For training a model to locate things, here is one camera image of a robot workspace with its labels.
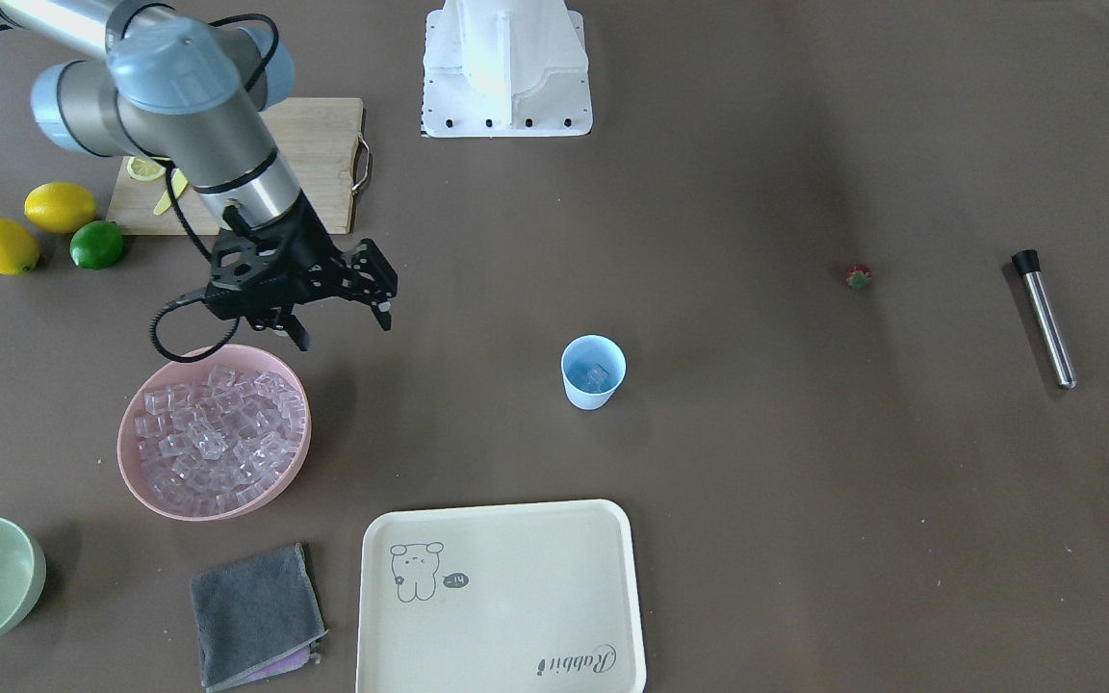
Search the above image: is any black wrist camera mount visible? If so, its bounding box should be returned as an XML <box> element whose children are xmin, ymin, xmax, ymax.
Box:
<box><xmin>203</xmin><ymin>228</ymin><xmax>282</xmax><ymax>320</ymax></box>

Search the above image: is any ice cube in cup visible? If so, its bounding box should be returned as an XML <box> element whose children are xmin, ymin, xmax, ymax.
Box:
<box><xmin>580</xmin><ymin>364</ymin><xmax>612</xmax><ymax>394</ymax></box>

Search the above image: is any light blue plastic cup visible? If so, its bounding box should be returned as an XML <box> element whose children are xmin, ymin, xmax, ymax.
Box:
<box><xmin>559</xmin><ymin>335</ymin><xmax>628</xmax><ymax>411</ymax></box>

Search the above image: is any wooden cutting board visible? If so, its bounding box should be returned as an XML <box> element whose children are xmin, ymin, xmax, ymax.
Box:
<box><xmin>104</xmin><ymin>96</ymin><xmax>369</xmax><ymax>237</ymax></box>

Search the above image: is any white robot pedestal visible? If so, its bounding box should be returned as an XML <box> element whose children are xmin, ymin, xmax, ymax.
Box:
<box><xmin>420</xmin><ymin>1</ymin><xmax>594</xmax><ymax>137</ymax></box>

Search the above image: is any yellow plastic knife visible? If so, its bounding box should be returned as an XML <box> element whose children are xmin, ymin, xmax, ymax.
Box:
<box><xmin>151</xmin><ymin>169</ymin><xmax>189</xmax><ymax>216</ymax></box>

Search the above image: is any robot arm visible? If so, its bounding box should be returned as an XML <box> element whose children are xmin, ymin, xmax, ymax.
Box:
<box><xmin>0</xmin><ymin>1</ymin><xmax>398</xmax><ymax>350</ymax></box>

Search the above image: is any grey folded cloth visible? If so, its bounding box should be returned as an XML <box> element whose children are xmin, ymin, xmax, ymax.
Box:
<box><xmin>190</xmin><ymin>543</ymin><xmax>327</xmax><ymax>692</ymax></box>

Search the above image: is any cream rabbit tray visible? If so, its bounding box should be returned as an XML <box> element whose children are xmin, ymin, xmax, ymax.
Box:
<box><xmin>355</xmin><ymin>500</ymin><xmax>647</xmax><ymax>692</ymax></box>

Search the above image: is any green lime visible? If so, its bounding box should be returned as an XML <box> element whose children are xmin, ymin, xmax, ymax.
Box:
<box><xmin>67</xmin><ymin>220</ymin><xmax>126</xmax><ymax>271</ymax></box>

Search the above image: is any yellow lemon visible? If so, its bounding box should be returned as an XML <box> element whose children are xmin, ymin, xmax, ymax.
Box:
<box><xmin>26</xmin><ymin>181</ymin><xmax>96</xmax><ymax>234</ymax></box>
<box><xmin>0</xmin><ymin>217</ymin><xmax>42</xmax><ymax>276</ymax></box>

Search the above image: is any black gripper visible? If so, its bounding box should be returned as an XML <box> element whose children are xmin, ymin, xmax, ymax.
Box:
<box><xmin>266</xmin><ymin>202</ymin><xmax>393</xmax><ymax>351</ymax></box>

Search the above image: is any lemon slice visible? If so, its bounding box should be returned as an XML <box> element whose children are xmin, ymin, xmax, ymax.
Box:
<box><xmin>126</xmin><ymin>157</ymin><xmax>167</xmax><ymax>183</ymax></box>

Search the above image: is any pink bowl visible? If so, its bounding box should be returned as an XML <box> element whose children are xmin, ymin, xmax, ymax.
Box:
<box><xmin>118</xmin><ymin>344</ymin><xmax>311</xmax><ymax>523</ymax></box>

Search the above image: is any steel muddler black tip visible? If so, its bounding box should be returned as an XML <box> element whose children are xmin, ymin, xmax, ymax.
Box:
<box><xmin>1011</xmin><ymin>248</ymin><xmax>1079</xmax><ymax>391</ymax></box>

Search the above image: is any red strawberry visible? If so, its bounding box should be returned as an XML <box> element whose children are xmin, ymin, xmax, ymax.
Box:
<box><xmin>844</xmin><ymin>264</ymin><xmax>874</xmax><ymax>291</ymax></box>

